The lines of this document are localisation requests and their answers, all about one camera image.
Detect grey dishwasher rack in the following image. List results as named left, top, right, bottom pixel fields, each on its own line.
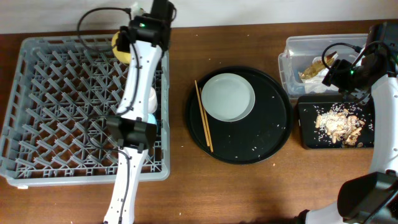
left=0, top=34, right=171, bottom=187

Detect blue cup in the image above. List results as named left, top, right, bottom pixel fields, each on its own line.
left=147, top=113, right=159, bottom=135

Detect pink cup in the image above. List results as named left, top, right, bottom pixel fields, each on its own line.
left=148, top=87, right=157, bottom=114

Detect white tissue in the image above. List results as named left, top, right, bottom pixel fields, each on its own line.
left=298, top=68, right=338, bottom=93

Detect food scraps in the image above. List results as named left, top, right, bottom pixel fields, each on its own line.
left=311, top=103, right=374, bottom=148

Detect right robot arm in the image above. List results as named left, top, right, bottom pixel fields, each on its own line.
left=293, top=22, right=397, bottom=224

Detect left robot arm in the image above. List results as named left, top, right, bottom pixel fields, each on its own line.
left=103, top=0, right=177, bottom=224

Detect wooden chopstick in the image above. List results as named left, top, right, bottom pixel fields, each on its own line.
left=199, top=88, right=214, bottom=153
left=194, top=80, right=210, bottom=146

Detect black rectangular tray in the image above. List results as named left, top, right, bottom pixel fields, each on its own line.
left=297, top=95, right=374, bottom=149

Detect clear plastic bin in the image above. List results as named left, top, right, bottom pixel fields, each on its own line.
left=278, top=34, right=368, bottom=101

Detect yellow bowl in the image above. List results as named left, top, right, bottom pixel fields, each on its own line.
left=111, top=31, right=131, bottom=64

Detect grey plate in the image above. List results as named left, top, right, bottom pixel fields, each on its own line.
left=201, top=73, right=256, bottom=122

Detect round black tray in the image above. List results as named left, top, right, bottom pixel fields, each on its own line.
left=185, top=66, right=294, bottom=164

